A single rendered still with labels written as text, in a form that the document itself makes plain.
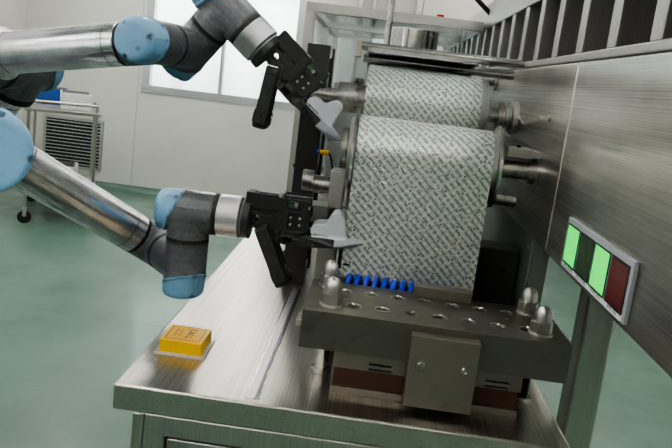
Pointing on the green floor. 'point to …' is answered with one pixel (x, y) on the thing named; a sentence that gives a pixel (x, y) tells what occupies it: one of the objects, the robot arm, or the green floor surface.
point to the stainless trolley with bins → (46, 102)
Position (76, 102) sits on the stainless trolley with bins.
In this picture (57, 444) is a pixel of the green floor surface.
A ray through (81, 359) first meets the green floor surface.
